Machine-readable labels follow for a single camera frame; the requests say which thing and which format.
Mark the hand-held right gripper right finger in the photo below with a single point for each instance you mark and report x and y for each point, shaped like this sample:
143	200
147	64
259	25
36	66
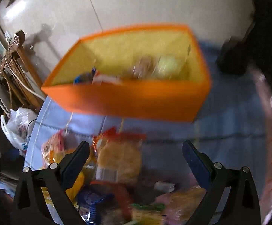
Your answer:
195	161

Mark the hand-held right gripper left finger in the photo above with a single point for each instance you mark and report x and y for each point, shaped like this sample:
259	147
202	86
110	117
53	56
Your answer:
76	166

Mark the clear orange-edged cake packet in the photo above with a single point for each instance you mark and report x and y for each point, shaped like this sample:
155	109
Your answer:
119	159

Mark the orange storage box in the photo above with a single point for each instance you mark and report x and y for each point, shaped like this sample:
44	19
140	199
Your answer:
126	100

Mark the pink and orange snack packet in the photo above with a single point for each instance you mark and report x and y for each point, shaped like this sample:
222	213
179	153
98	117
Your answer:
52	144

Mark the dark blue snack packet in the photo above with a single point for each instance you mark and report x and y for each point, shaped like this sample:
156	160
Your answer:
93	198

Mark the small white packet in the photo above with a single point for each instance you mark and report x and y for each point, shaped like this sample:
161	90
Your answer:
164	186

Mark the pale pink snack packet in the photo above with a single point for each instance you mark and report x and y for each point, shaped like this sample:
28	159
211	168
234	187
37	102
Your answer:
185	202

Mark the blue checked bed sheet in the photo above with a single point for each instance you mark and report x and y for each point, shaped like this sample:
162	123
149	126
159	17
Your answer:
229	126

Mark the green and yellow snack packet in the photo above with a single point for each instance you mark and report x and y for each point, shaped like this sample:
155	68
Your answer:
145	212

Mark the white plastic bag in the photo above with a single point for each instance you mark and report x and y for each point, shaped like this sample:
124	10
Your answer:
19	121

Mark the red and white snack packet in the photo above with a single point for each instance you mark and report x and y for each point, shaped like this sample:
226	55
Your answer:
106	77

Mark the yellow-green snack packet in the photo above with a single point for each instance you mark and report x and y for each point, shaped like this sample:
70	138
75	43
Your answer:
169	65

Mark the beige snack packet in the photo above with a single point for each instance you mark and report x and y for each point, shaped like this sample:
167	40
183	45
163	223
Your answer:
144	66

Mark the black object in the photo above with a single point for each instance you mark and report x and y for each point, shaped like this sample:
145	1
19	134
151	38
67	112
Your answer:
234	56

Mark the carved wooden chair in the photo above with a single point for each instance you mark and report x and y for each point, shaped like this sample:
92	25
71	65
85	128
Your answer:
14	58

